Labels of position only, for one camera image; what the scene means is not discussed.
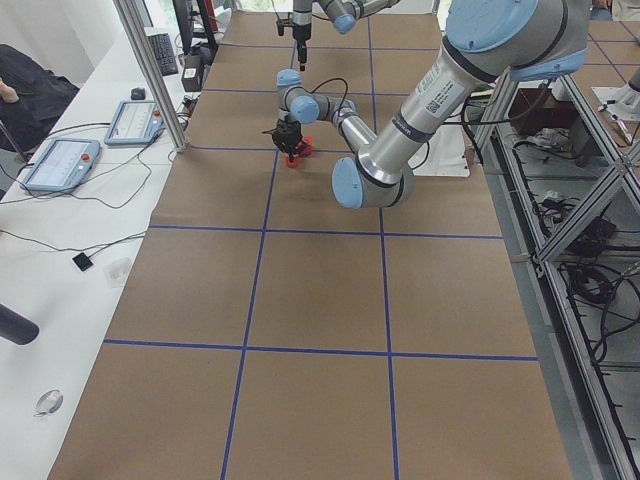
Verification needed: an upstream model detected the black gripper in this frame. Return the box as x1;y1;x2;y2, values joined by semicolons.
263;119;306;156
276;13;312;72

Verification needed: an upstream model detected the red block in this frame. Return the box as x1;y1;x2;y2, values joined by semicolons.
298;136;313;157
283;154;301;169

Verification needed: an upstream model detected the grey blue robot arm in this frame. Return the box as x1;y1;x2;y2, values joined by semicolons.
268;0;590;209
276;0;399;71

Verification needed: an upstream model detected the black computer keyboard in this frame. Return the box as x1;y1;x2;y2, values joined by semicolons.
147;33;179;76

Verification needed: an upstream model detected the far teach pendant tablet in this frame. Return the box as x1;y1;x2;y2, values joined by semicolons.
104;100;164;147

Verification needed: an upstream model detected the teach pendant tablet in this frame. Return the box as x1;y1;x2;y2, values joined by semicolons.
20;138;102;193
104;100;164;147

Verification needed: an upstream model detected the black computer mouse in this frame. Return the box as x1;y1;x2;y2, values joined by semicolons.
130;87;146;100

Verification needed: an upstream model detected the near teach pendant tablet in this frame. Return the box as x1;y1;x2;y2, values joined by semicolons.
20;138;102;193

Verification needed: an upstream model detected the seated person in black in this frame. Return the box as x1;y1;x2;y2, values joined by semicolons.
1;44;79;151

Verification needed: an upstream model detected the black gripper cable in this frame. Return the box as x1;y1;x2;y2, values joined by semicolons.
307;77;359;119

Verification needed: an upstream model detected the aluminium frame post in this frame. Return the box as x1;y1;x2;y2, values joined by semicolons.
113;0;187;153

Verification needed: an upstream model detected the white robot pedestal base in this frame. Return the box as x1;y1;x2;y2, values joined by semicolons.
409;125;470;178

